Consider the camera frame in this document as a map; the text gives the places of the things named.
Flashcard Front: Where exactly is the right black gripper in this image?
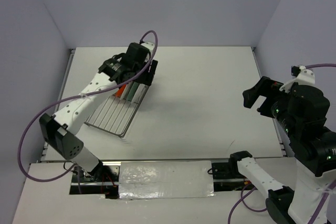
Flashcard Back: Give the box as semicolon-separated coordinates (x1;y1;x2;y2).
241;72;299;133

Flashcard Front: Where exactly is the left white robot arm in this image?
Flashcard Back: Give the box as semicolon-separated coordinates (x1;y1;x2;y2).
39;41;155;182

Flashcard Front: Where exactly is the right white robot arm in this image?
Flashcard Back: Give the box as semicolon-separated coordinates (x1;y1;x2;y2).
228;77;335;223

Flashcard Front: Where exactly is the green plate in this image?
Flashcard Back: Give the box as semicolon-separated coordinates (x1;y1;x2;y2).
127;82;139;102

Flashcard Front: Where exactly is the white plate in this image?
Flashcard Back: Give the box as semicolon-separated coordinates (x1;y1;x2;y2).
120;83;132;100

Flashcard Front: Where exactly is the orange plate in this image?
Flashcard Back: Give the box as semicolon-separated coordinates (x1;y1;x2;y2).
114;84;127;98

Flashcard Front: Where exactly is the silver foil tape sheet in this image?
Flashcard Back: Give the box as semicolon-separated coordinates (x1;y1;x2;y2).
118;161;214;200

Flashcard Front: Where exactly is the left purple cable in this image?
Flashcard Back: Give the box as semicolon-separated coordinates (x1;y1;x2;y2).
17;30;159;183

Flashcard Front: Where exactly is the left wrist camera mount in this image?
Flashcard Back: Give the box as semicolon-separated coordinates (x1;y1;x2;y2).
140;41;155;61

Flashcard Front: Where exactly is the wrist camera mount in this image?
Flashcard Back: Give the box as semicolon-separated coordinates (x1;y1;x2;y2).
279;65;315;93
140;41;155;61

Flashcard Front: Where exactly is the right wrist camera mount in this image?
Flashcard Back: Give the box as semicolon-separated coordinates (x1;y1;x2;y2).
279;65;315;93

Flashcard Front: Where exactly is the grey wire dish rack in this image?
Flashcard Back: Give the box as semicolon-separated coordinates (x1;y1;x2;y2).
85;84;149;138

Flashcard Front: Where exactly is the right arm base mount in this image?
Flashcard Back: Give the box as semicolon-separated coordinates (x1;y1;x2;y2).
207;151;252;179

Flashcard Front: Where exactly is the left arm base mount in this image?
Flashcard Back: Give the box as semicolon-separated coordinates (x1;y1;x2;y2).
69;164;121;199

